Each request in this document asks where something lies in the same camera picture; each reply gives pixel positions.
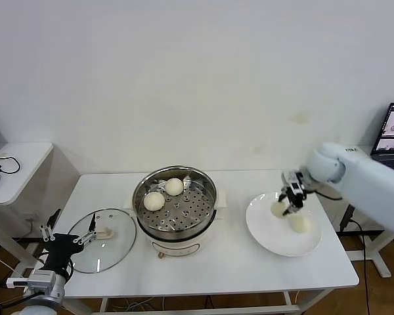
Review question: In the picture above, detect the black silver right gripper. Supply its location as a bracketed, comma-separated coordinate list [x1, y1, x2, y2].
[276, 169, 308, 217]

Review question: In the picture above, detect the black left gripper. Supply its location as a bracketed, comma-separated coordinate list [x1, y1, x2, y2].
[40, 208, 98, 270]

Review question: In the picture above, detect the white steamed baozi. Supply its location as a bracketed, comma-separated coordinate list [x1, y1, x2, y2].
[288, 215, 313, 234]
[269, 200, 292, 219]
[143, 192, 166, 211]
[164, 177, 185, 197]

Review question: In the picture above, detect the glass pot lid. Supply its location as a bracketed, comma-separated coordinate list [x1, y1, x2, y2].
[66, 207, 138, 274]

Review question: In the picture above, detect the steel steamer basket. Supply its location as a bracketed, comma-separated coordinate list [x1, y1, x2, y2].
[132, 165, 218, 242]

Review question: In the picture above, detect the white round plate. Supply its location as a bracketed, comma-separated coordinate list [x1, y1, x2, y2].
[245, 192, 323, 257]

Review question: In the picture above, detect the white side table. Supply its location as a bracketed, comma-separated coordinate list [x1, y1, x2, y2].
[0, 141, 81, 289]

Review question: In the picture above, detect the white work table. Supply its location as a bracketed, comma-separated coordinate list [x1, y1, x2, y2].
[24, 169, 360, 315]

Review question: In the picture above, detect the cream electric cooker base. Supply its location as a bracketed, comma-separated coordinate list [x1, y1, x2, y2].
[123, 188, 227, 260]

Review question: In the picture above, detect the black power adapter with cable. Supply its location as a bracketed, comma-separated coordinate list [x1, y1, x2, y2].
[339, 203, 372, 315]

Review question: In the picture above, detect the black mouse cable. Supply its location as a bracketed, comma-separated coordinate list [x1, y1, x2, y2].
[0, 156, 21, 175]

